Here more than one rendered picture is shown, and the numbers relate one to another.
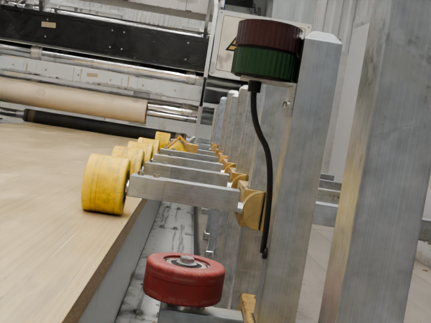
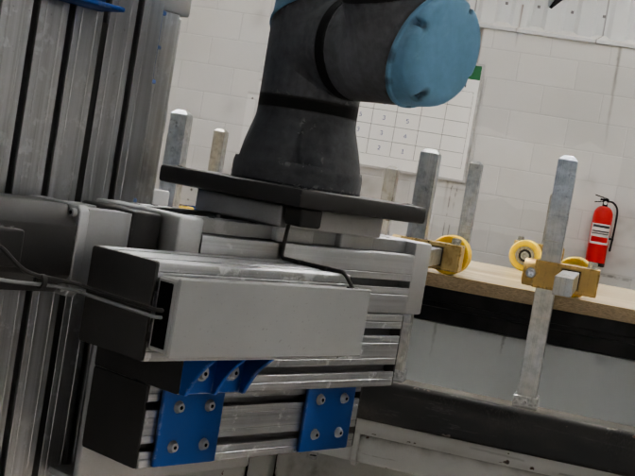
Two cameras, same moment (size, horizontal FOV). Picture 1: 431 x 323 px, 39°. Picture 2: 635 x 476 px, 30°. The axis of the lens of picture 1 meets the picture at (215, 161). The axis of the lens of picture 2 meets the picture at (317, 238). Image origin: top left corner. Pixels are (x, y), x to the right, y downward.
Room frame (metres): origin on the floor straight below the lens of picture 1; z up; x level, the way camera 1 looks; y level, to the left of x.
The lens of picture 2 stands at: (1.29, -2.24, 1.06)
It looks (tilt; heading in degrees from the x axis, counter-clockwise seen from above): 3 degrees down; 107
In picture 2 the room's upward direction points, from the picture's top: 9 degrees clockwise
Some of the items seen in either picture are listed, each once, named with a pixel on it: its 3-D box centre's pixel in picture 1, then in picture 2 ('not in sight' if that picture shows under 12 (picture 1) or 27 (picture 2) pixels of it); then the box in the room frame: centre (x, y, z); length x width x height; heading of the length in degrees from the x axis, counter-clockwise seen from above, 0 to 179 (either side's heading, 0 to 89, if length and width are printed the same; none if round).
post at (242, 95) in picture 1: (230, 195); not in sight; (1.32, -0.04, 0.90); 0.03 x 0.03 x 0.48; 3
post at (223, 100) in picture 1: (215, 159); not in sight; (2.32, 0.00, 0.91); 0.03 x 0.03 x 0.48; 3
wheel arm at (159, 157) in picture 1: (248, 173); not in sight; (1.37, -0.08, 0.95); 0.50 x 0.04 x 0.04; 93
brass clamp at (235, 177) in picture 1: (242, 185); (560, 277); (1.10, -0.05, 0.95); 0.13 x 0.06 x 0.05; 3
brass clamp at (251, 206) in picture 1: (256, 205); (425, 252); (0.85, -0.07, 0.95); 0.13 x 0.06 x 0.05; 3
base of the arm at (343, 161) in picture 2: not in sight; (301, 143); (0.86, -0.93, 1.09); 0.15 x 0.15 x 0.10
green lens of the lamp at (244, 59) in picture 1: (264, 65); not in sight; (0.57, -0.03, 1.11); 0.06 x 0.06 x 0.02
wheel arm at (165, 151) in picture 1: (240, 165); not in sight; (1.62, -0.07, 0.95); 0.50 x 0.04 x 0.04; 93
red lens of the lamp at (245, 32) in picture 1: (269, 38); not in sight; (0.57, -0.03, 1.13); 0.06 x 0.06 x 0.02
